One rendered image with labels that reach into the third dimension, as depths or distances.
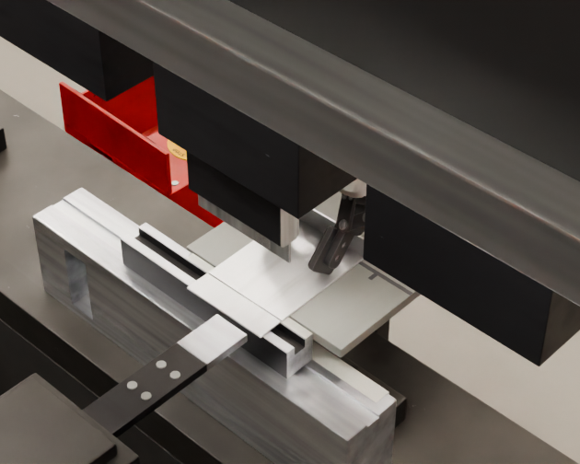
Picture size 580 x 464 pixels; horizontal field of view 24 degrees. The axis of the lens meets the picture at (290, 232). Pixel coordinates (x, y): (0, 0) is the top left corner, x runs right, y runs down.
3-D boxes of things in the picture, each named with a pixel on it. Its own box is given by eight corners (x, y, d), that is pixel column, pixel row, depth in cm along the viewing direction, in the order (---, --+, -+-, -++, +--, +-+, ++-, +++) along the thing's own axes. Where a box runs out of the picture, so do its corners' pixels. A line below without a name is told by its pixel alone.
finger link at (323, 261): (342, 195, 110) (305, 267, 111) (371, 213, 108) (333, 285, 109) (361, 201, 112) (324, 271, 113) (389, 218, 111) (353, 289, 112)
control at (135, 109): (269, 212, 172) (268, 97, 160) (174, 272, 163) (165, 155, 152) (168, 145, 183) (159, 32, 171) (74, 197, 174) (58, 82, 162)
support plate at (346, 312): (534, 205, 121) (535, 196, 121) (341, 358, 107) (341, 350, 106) (383, 123, 131) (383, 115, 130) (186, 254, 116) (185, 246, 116)
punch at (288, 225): (298, 256, 103) (299, 158, 97) (280, 269, 102) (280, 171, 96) (208, 199, 108) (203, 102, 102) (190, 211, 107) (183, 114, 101)
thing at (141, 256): (312, 359, 110) (312, 333, 108) (286, 378, 108) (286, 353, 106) (148, 247, 120) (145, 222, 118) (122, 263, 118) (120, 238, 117)
